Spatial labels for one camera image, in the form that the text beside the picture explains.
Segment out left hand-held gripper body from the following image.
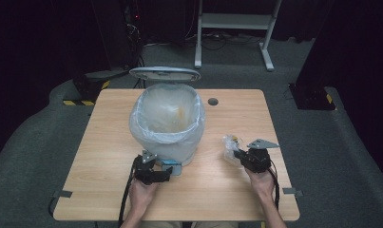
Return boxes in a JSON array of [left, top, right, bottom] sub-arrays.
[[132, 149, 163, 186]]

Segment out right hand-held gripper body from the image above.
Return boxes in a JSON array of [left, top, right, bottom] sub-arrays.
[[240, 138, 280, 174]]

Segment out clear plastic bag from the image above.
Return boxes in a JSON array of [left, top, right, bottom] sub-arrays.
[[222, 134, 244, 168]]

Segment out white pedal trash can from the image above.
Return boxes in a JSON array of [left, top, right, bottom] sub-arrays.
[[128, 66, 206, 177]]

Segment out person's left hand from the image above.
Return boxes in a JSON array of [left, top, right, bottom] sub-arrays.
[[128, 179, 161, 214]]

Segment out person's right hand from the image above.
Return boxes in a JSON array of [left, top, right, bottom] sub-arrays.
[[243, 167, 276, 200]]

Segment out clear plastic bin liner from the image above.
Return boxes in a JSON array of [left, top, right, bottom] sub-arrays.
[[129, 83, 206, 145]]

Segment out black stand base yellow mark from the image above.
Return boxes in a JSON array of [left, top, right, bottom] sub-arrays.
[[288, 83, 336, 111]]

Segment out black yellow striped stand base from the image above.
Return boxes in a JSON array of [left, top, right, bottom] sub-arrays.
[[62, 69, 130, 107]]

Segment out dark equipment rack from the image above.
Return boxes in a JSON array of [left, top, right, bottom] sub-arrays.
[[122, 0, 146, 70]]

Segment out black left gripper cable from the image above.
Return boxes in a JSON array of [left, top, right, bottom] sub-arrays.
[[118, 158, 140, 228]]

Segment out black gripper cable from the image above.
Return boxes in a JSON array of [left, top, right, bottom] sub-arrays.
[[118, 158, 140, 228], [268, 160, 281, 211]]

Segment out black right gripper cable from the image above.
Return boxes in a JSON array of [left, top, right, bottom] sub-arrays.
[[268, 160, 281, 211]]

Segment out grey table bracket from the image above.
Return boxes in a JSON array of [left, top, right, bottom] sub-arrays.
[[281, 187, 304, 198], [52, 189, 73, 200]]

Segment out black floor cables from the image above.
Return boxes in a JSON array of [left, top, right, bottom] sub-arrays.
[[179, 29, 264, 52]]

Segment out white metal stand frame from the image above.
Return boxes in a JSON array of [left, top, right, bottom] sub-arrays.
[[194, 0, 283, 72]]

